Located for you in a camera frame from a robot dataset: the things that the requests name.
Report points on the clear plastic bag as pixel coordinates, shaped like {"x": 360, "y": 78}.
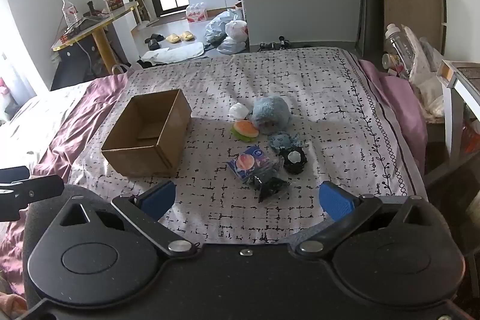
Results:
{"x": 230, "y": 46}

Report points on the white bed cloth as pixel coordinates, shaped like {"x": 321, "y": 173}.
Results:
{"x": 33, "y": 128}

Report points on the yellow slipper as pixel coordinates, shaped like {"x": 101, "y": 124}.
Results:
{"x": 187, "y": 36}
{"x": 172, "y": 38}

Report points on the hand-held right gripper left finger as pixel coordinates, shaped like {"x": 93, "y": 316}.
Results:
{"x": 159, "y": 198}

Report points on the dark panel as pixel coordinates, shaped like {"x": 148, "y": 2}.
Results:
{"x": 369, "y": 12}

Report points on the blue grey plastic bag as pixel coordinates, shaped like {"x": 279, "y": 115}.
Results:
{"x": 219, "y": 25}

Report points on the black cloth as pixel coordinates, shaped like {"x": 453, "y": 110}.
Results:
{"x": 144, "y": 62}

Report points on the white side table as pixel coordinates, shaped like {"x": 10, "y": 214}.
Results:
{"x": 455, "y": 80}

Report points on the blue snack packet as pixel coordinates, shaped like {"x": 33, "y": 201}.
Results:
{"x": 249, "y": 162}

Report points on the fluffy light blue plush toy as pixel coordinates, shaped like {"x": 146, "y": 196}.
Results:
{"x": 270, "y": 112}

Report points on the small blue octopus plush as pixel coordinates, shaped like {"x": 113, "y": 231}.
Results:
{"x": 283, "y": 140}

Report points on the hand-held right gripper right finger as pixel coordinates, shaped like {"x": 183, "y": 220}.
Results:
{"x": 335, "y": 202}

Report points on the black slipper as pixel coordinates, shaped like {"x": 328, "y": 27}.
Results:
{"x": 157, "y": 37}
{"x": 151, "y": 43}

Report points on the white red plastic bag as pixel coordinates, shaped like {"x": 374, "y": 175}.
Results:
{"x": 237, "y": 29}

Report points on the crumpled white plastic bag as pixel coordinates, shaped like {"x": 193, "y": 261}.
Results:
{"x": 427, "y": 87}

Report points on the clear water bottle red label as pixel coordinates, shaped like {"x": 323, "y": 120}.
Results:
{"x": 69, "y": 14}

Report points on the black cabinet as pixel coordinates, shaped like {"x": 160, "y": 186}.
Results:
{"x": 71, "y": 65}

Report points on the orange green burger plush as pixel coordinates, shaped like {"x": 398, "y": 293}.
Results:
{"x": 245, "y": 128}

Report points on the round gold-rimmed table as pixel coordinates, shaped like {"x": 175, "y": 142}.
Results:
{"x": 93, "y": 25}

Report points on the pack of water bottles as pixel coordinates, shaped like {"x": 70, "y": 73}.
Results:
{"x": 197, "y": 13}

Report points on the black packaged item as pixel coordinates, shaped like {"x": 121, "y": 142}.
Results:
{"x": 270, "y": 187}

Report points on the large clear plastic bottle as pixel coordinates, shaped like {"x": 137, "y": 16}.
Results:
{"x": 399, "y": 46}

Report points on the brown cardboard box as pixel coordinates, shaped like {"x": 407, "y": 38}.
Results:
{"x": 165, "y": 140}

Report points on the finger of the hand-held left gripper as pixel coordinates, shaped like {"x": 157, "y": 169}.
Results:
{"x": 37, "y": 190}
{"x": 15, "y": 173}

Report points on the dark figurine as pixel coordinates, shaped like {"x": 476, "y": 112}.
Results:
{"x": 91, "y": 9}

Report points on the black and white plush toy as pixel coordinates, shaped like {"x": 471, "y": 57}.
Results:
{"x": 294, "y": 160}

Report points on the white black printed blanket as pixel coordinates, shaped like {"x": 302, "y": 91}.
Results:
{"x": 318, "y": 98}

